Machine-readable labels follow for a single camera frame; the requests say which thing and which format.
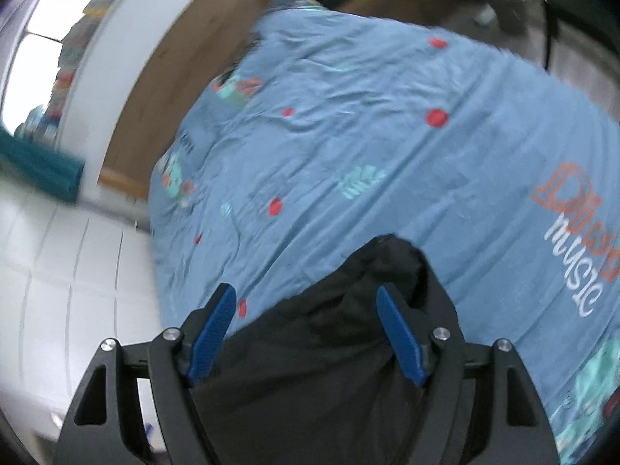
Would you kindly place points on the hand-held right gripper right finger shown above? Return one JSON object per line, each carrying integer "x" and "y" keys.
{"x": 402, "y": 334}

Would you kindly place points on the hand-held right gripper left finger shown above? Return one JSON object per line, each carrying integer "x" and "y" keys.
{"x": 210, "y": 334}

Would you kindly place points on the black puffer jacket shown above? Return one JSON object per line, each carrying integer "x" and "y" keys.
{"x": 315, "y": 373}

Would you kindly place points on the white panelled wardrobe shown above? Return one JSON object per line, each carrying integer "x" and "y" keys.
{"x": 63, "y": 290}

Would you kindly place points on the blue printed bed sheet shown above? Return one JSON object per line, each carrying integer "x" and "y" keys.
{"x": 387, "y": 131}

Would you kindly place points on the teal cloth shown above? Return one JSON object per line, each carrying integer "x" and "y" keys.
{"x": 41, "y": 167}

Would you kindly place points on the row of books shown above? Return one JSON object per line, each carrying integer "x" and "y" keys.
{"x": 72, "y": 53}

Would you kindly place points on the wooden bed frame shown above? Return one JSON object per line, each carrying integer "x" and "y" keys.
{"x": 193, "y": 58}

